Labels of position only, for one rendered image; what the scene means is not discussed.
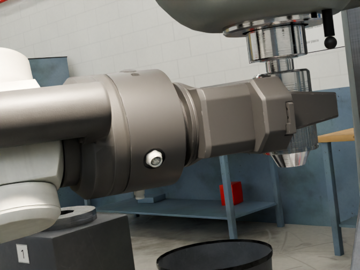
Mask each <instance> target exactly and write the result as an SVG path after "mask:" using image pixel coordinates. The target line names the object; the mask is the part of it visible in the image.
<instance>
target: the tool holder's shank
mask: <svg viewBox="0 0 360 270"><path fill-rule="evenodd" d="M297 57H298V56H287V57H279V58H272V59H266V60H262V61H260V63H264V62H265V67H266V73H271V72H279V71H287V70H293V69H294V60H293V59H292V58H297Z"/></svg>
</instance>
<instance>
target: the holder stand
mask: <svg viewBox="0 0 360 270"><path fill-rule="evenodd" d="M0 270H135V266H134V258H133V251H132V243H131V235H130V228H129V220H128V216H127V215H125V214H97V213H96V208H95V207H94V206H71V207H62V208H61V214H60V216H59V217H58V219H57V220H56V222H55V223H54V224H53V225H52V226H51V227H49V228H48V229H46V230H43V231H41V232H38V233H36V234H32V235H29V236H26V237H22V238H19V239H15V240H12V241H9V242H5V243H2V244H0Z"/></svg>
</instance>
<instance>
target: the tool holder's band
mask: <svg viewBox="0 0 360 270"><path fill-rule="evenodd" d="M275 76H278V77H279V78H280V79H281V81H282V82H283V83H284V84H286V83H294V82H299V81H308V80H311V77H310V70H308V69H295V70H287V71H279V72H271V73H264V74H258V75H255V76H253V78H252V79H256V78H265V77H275Z"/></svg>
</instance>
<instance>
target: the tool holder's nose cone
mask: <svg viewBox="0 0 360 270"><path fill-rule="evenodd" d="M309 152H310V151H307V152H300V153H293V154H283V155H271V157H272V158H273V160H274V161H275V162H276V164H277V165H278V167H281V168H286V167H296V166H302V165H304V164H305V163H306V161H307V158H308V156H309Z"/></svg>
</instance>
